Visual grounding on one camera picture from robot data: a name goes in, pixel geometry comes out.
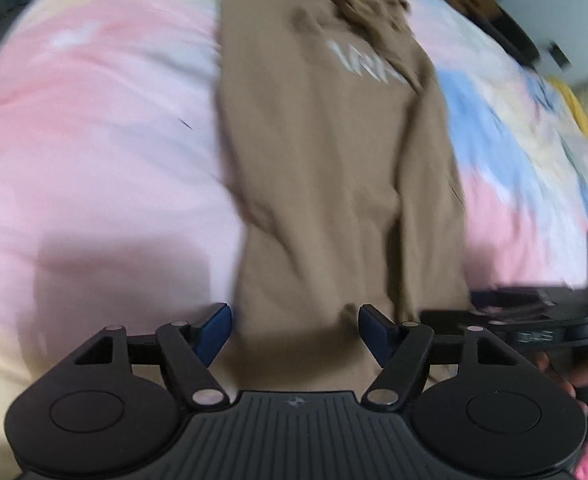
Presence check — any black wall outlet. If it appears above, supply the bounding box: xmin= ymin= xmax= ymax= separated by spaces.
xmin=548 ymin=41 xmax=570 ymax=69

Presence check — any yellow cloth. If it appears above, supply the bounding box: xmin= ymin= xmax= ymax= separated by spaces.
xmin=546 ymin=76 xmax=588 ymax=173

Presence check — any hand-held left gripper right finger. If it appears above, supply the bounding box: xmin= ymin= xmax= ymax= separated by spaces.
xmin=358 ymin=304 xmax=524 ymax=411

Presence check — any pastel tie-dye bed blanket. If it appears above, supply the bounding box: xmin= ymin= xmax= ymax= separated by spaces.
xmin=0 ymin=0 xmax=588 ymax=480

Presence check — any tan sweatshirt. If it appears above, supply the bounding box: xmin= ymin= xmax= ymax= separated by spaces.
xmin=215 ymin=0 xmax=474 ymax=396

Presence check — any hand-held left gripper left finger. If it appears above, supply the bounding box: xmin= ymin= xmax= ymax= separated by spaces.
xmin=66 ymin=303 xmax=233 ymax=411

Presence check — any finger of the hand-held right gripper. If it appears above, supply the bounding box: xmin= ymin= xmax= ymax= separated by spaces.
xmin=420 ymin=309 xmax=505 ymax=335
xmin=470 ymin=287 xmax=549 ymax=312

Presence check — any pink cloth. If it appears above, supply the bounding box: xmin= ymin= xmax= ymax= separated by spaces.
xmin=571 ymin=432 xmax=588 ymax=480

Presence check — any black sofa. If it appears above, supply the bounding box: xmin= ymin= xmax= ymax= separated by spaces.
xmin=436 ymin=0 xmax=542 ymax=63

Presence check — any person's right hand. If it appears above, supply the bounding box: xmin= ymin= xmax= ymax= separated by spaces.
xmin=532 ymin=347 xmax=588 ymax=418

